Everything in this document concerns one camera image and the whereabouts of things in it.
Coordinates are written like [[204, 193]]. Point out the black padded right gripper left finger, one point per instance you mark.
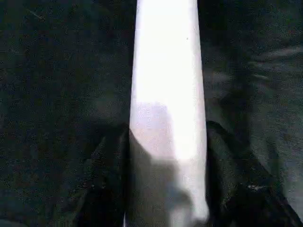
[[109, 189]]

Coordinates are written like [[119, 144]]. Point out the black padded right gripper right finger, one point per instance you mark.
[[236, 189]]

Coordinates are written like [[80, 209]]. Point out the white plastic table leg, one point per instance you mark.
[[170, 71]]

